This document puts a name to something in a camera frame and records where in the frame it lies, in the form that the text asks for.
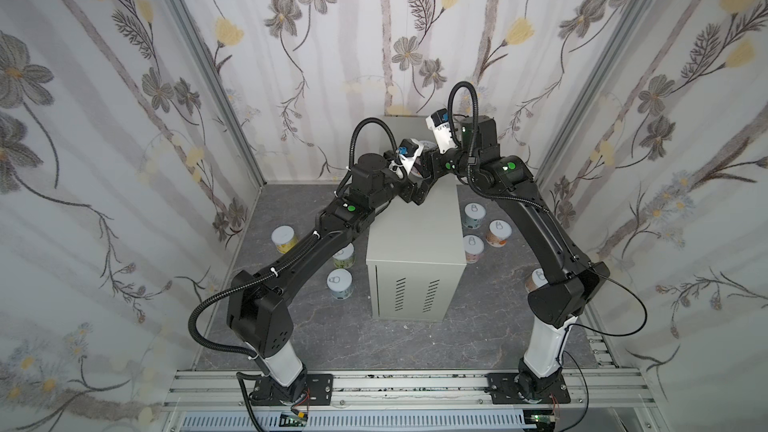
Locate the orange labelled can right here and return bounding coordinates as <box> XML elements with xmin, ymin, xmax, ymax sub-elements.
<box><xmin>486</xmin><ymin>220</ymin><xmax>512</xmax><ymax>248</ymax></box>

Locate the white slotted cable duct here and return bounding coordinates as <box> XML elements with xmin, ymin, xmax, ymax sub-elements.
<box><xmin>179</xmin><ymin>410</ymin><xmax>538</xmax><ymax>432</ymax></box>

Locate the green white labelled can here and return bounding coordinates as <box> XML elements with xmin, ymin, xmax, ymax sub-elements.
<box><xmin>333</xmin><ymin>244</ymin><xmax>355</xmax><ymax>269</ymax></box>

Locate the teal labelled can right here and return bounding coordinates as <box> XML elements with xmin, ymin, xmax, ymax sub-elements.
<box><xmin>462</xmin><ymin>202</ymin><xmax>487</xmax><ymax>230</ymax></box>

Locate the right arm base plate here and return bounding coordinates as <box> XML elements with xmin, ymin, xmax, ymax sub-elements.
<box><xmin>485</xmin><ymin>372</ymin><xmax>571</xmax><ymax>405</ymax></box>

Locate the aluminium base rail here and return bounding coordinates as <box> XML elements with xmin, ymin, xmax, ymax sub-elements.
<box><xmin>162</xmin><ymin>363</ymin><xmax>657</xmax><ymax>412</ymax></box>

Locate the pink white can right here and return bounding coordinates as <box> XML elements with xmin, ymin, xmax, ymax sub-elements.
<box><xmin>463</xmin><ymin>234</ymin><xmax>485</xmax><ymax>264</ymax></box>

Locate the brown labelled can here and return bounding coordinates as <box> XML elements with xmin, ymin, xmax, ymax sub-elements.
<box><xmin>525</xmin><ymin>268</ymin><xmax>548</xmax><ymax>293</ymax></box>

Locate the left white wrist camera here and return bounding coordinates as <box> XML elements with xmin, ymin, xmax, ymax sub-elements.
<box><xmin>397</xmin><ymin>138</ymin><xmax>420</xmax><ymax>176</ymax></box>

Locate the blue labelled can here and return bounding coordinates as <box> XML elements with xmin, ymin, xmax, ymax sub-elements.
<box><xmin>326</xmin><ymin>269</ymin><xmax>353</xmax><ymax>300</ymax></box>

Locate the pink labelled can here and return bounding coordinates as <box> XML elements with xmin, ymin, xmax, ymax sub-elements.
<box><xmin>417</xmin><ymin>141</ymin><xmax>439</xmax><ymax>156</ymax></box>

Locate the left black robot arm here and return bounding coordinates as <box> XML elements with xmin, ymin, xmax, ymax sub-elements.
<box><xmin>188</xmin><ymin>117</ymin><xmax>455</xmax><ymax>404</ymax></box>

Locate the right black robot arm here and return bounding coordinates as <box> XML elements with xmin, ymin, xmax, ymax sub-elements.
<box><xmin>412</xmin><ymin>81</ymin><xmax>610</xmax><ymax>403</ymax></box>

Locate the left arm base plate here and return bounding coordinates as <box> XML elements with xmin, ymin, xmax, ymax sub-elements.
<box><xmin>246</xmin><ymin>373</ymin><xmax>334</xmax><ymax>407</ymax></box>

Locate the grey metal cabinet counter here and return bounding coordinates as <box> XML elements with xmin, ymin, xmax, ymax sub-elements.
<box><xmin>365</xmin><ymin>115</ymin><xmax>468</xmax><ymax>323</ymax></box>

